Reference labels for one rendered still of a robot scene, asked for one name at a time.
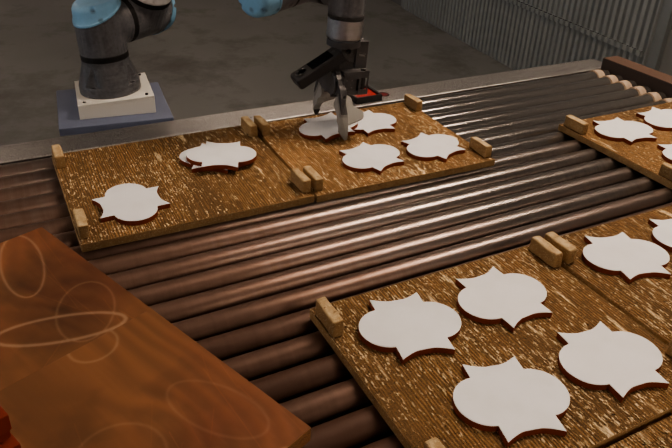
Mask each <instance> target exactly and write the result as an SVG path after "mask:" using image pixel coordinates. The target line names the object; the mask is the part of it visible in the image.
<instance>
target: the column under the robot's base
mask: <svg viewBox="0 0 672 448"><path fill-rule="evenodd" d="M149 84H150V86H151V89H152V91H153V94H154V98H155V107H156V112H155V113H144V114H134V115H124V116H114V117H104V118H93V119H83V120H80V117H79V110H78V104H77V97H76V90H75V89H67V90H57V91H56V97H57V111H58V125H59V134H60V136H67V135H77V134H85V133H92V132H99V131H105V130H112V129H119V128H126V127H132V126H139V125H146V124H153V123H160V122H166V121H173V120H174V117H173V115H172V113H171V111H170V108H169V106H168V104H167V102H166V99H165V97H164V95H163V92H162V90H161V88H160V86H159V83H158V82H152V83H149Z"/></svg>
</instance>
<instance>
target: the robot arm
mask: <svg viewBox="0 0 672 448"><path fill-rule="evenodd" d="M238 1H239V3H240V4H241V6H242V9H243V11H244V12H245V13H246V14H247V15H249V16H251V17H254V18H260V17H266V16H271V15H274V14H276V13H277V12H280V11H282V10H285V9H288V8H291V7H294V6H297V5H300V4H303V3H306V2H315V3H319V4H323V5H328V19H327V31H326V35H327V42H326V44H327V45H329V46H331V48H330V49H328V50H327V51H325V52H323V53H322V54H320V55H319V56H317V57H316V58H314V59H313V60H311V61H310V62H308V63H307V64H305V65H304V66H302V67H301V68H299V69H298V70H296V71H294V72H293V73H291V75H290V77H291V79H292V80H293V82H294V83H295V84H296V85H297V86H298V87H299V88H300V89H304V88H306V87H307V86H309V85H310V84H312V83H313V82H315V81H316V83H315V88H314V97H313V111H314V114H315V115H318V113H319V111H320V107H321V104H323V102H326V101H329V100H333V99H335V101H334V109H335V112H336V115H337V124H338V133H339V134H340V136H341V137H342V138H343V140H347V137H348V126H349V125H351V124H353V123H356V122H358V121H360V120H362V119H363V117H364V113H363V111H362V110H360V109H358V108H355V107H354V106H353V103H352V99H351V97H349V96H347V94H348V95H363V94H367V90H368V82H369V73H370V71H369V70H367V69H366V64H367V55H368V46H369V41H368V40H364V38H363V37H362V35H363V26H364V14H365V5H366V0H238ZM174 4H175V0H75V1H74V3H73V4H72V7H71V11H72V23H73V25H74V29H75V34H76V38H77V43H78V48H79V53H80V58H81V70H80V77H79V90H80V94H81V95H82V96H84V97H86V98H90V99H98V100H105V99H115V98H121V97H125V96H128V95H131V94H133V93H135V92H137V91H138V90H139V89H140V88H141V82H140V77H139V75H138V73H137V71H136V69H135V67H134V65H133V63H132V61H131V60H130V57H129V52H128V46H127V43H129V42H132V41H135V40H138V39H141V38H144V37H147V36H150V35H156V34H159V33H161V32H163V31H165V30H167V29H168V28H170V27H171V25H172V24H173V23H174V20H175V17H176V7H174ZM365 78H367V81H366V89H364V86H365Z"/></svg>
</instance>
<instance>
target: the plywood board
mask: <svg viewBox="0 0 672 448"><path fill-rule="evenodd" d="M0 406H1V407H2V408H3V409H4V410H5V411H6V412H7V414H8V416H9V419H10V423H11V426H12V429H11V430H10V432H11V433H12V435H13V436H14V437H15V438H16V439H17V440H18V442H19V443H20V445H21V448H302V447H303V446H305V445H306V444H307V443H308V442H309V441H310V440H311V427H310V426H309V425H307V424H306V423H304V422H303V421H302V420H300V419H299V418H298V417H296V416H295V415H294V414H292V413H291V412H290V411H288V410H287V409H286V408H284V407H283V406H282V405H280V404H279V403H278V402H276V401H275V400H274V399H272V398H271V397H270V396H268V395H267V394H265V393H264V392H263V391H261V390H260V389H259V388H257V387H256V386H255V385H253V384H252V383H251V382H249V381H248V380H247V379H245V378H244V377H243V376H241V375H240V374H239V373H237V372H236V371H235V370H233V369H232V368H231V367H229V366H228V365H227V364H225V363H224V362H222V361H221V360H220V359H218V358H217V357H216V356H214V355H213V354H212V353H210V352H209V351H208V350H206V349H205V348H204V347H202V346H201V345H200V344H198V343H197V342H196V341H194V340H193V339H192V338H190V337H189V336H188V335H186V334H185V333H183V332H182V331H181V330H179V329H178V328H177V327H175V326H174V325H173V324H171V323H170V322H169V321H167V320H166V319H165V318H163V317H162V316H161V315H159V314H158V313H157V312H155V311H154V310H153V309H151V308H150V307H149V306H147V305H146V304H145V303H143V302H142V301H140V300H139V299H138V298H136V297H135V296H134V295H132V294H131V293H130V292H128V291H127V290H126V289H124V288H123V287H122V286H120V285H119V284H118V283H116V282H115V281H114V280H112V279H111V278H110V277H108V276H107V275H106V274H104V273H103V272H101V271H100V270H99V269H97V268H96V267H95V266H93V265H92V264H91V263H89V262H88V261H87V260H85V259H84V258H83V257H81V256H80V255H79V254H77V253H76V252H75V251H73V250H72V249H71V248H69V247H68V246H67V245H65V244H64V243H63V242H61V241H60V240H58V239H57V238H56V237H54V236H53V235H52V234H50V233H49V232H48V231H46V230H45V229H44V228H42V227H40V228H38V229H35V230H32V231H30V232H27V233H25V234H22V235H20V236H17V237H15V238H12V239H10V240H7V241H4V242H2V243H0Z"/></svg>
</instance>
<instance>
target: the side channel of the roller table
mask: <svg viewBox="0 0 672 448"><path fill-rule="evenodd" d="M601 70H607V71H609V73H610V75H620V76H622V78H623V80H627V81H630V80H633V81H635V82H636V84H637V86H648V87H649V88H650V89H651V91H652V92H663V93H664V94H665V95H666V97H667V98H672V76H670V75H668V74H665V73H662V72H660V71H657V70H654V69H652V68H649V67H646V66H644V65H641V64H638V63H635V62H633V61H630V60H627V59H625V58H622V57H619V56H612V57H605V58H603V62H602V66H601Z"/></svg>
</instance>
